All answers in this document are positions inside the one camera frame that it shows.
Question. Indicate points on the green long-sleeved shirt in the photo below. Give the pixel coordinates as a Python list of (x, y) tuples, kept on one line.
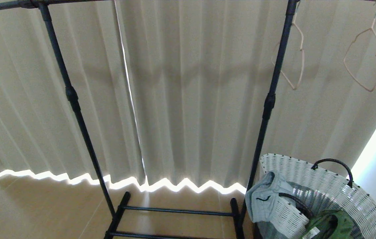
[(324, 225)]

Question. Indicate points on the black clothes rack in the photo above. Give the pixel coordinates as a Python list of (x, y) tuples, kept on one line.
[(72, 96)]

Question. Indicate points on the white laundry basket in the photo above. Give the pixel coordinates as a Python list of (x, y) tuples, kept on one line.
[(294, 166)]

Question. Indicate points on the beige curtain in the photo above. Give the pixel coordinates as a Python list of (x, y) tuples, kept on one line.
[(191, 83)]

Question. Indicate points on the pale grey shorts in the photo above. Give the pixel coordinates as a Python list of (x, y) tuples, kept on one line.
[(267, 196)]

